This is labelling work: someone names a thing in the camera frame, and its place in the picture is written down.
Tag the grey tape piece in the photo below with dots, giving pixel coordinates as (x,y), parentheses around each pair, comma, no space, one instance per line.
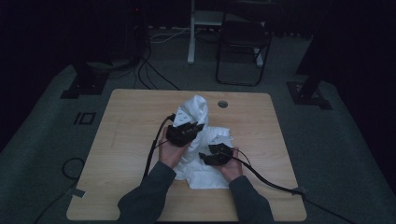
(76,192)
(299,190)

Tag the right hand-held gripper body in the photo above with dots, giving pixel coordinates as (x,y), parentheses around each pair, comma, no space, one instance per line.
(221,155)

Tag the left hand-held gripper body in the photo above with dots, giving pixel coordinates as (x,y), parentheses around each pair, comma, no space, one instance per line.
(179,135)

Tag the black stand with square base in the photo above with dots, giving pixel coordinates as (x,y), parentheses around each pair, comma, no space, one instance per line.
(84,84)
(308,93)

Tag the white tiered skirt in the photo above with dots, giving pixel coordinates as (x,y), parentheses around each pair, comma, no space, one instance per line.
(199,149)

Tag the black folding chair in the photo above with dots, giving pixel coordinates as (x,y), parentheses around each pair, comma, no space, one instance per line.
(243,40)

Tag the white metal table frame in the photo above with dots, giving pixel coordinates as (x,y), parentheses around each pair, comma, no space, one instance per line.
(191,37)

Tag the person's left hand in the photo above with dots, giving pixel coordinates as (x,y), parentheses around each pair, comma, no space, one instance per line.
(169,155)

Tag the person's right hand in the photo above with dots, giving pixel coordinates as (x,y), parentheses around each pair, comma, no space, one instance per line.
(232,171)

